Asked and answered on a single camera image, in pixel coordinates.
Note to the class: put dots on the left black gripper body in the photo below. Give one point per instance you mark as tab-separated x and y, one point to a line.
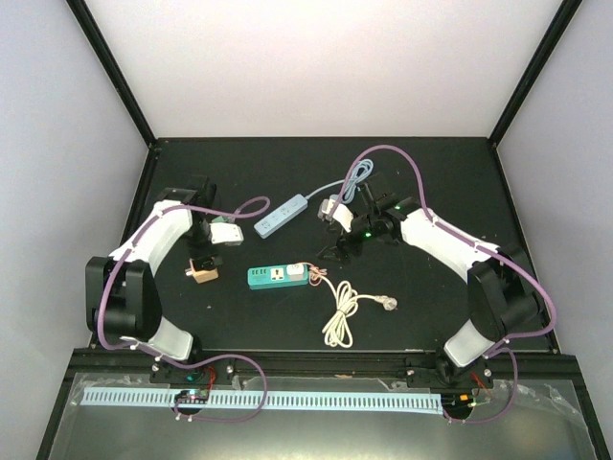
195	248

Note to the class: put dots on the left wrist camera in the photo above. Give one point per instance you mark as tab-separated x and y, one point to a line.
226	233

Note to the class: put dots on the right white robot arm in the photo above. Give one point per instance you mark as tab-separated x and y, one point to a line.
501	288

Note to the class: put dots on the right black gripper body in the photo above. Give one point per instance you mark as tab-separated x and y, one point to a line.
373	226

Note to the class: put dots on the left small circuit board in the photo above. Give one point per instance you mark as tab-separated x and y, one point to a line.
197	396

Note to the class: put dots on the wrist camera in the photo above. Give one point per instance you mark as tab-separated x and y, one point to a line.
226	233
340	213

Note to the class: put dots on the teal power strip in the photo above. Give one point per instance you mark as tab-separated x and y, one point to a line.
268	277

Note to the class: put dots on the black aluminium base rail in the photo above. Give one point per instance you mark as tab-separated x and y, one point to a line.
418	370

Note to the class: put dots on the light blue slotted cable duct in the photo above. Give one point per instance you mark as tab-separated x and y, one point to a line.
271	400

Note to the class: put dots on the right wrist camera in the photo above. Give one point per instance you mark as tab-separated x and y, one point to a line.
340	213

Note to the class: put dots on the white usb charger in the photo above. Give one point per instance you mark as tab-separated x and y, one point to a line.
297	272

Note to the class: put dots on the small circuit board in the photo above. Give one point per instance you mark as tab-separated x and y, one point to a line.
461	401
197	396

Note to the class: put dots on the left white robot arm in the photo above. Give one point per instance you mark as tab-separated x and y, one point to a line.
123	306

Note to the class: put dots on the green cube plug adapter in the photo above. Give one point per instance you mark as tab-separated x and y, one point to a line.
224	219

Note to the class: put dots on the light blue power strip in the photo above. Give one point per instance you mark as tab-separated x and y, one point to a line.
282	215

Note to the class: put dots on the peach dragon cube adapter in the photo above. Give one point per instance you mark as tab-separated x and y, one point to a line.
202	277

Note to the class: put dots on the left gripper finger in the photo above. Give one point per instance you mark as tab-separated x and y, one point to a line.
215	261
197	264

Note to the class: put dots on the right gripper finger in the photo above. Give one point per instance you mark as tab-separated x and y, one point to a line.
338	236
338	253

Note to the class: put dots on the right small circuit board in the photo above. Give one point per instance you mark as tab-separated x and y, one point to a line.
461	401

